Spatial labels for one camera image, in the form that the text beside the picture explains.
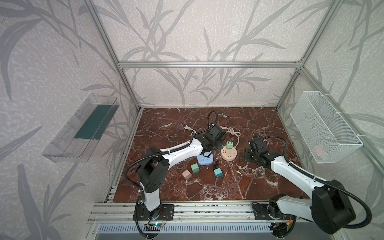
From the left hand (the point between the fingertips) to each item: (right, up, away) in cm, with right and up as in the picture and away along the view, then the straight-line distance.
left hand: (222, 139), depth 87 cm
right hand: (+16, -7, +2) cm, 18 cm away
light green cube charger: (+5, -4, +4) cm, 8 cm away
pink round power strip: (+5, -10, +5) cm, 12 cm away
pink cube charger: (-21, -20, -2) cm, 29 cm away
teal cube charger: (-2, -19, -2) cm, 19 cm away
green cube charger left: (-16, -17, 0) cm, 23 cm away
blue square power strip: (-11, -13, +2) cm, 17 cm away
